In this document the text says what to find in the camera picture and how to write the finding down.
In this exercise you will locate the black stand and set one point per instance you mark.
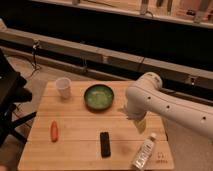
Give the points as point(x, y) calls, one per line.
point(12, 90)

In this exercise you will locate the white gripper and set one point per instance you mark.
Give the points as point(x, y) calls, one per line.
point(140, 123)

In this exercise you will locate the orange carrot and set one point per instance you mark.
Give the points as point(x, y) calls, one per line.
point(54, 131)

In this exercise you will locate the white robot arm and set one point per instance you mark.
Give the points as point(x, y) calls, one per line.
point(144, 95)

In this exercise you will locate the green bowl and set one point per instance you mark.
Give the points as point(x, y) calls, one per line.
point(98, 97)

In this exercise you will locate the wooden folding table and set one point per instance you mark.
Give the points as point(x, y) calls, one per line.
point(78, 146)

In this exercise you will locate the white plastic cup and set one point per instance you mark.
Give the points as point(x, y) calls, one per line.
point(63, 87)

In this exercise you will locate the black eraser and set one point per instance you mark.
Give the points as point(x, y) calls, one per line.
point(105, 144)

